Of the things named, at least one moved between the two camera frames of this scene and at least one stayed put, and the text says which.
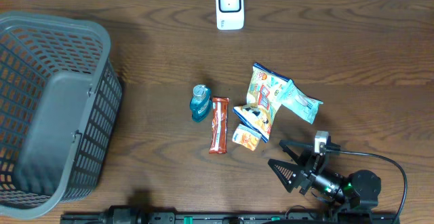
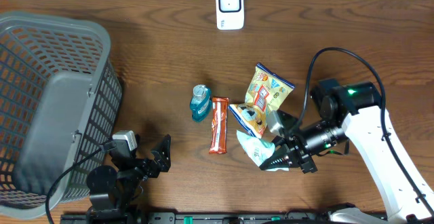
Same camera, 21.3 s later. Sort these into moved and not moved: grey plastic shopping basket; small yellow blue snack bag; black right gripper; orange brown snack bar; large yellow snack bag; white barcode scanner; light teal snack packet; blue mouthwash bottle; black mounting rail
Moved: black right gripper; small yellow blue snack bag; light teal snack packet
Not moved: white barcode scanner; blue mouthwash bottle; grey plastic shopping basket; orange brown snack bar; large yellow snack bag; black mounting rail
